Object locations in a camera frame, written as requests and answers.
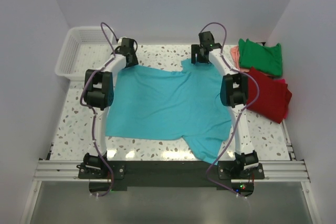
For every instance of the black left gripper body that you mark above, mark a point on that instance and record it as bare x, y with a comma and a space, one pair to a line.
134, 59

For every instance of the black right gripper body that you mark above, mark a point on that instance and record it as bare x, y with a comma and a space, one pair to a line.
196, 49

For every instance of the turquoise t shirt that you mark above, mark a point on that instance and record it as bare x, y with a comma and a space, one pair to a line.
154, 104

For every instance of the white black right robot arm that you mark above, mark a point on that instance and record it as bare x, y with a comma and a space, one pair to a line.
233, 94

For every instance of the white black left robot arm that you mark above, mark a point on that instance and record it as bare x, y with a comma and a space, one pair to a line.
98, 95

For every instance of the pink folded t shirt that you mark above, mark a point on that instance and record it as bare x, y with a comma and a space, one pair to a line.
234, 52

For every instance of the white plastic basket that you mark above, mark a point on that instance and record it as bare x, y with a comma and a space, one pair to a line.
84, 48

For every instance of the green folded t shirt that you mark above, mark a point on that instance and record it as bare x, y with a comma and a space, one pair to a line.
265, 59

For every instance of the red folded t shirt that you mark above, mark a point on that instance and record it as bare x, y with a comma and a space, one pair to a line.
263, 96

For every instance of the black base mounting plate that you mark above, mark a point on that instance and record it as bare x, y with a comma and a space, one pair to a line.
121, 175

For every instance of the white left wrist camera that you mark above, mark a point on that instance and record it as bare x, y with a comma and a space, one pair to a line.
119, 42

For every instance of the aluminium front rail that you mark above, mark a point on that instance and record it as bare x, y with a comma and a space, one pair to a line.
274, 171

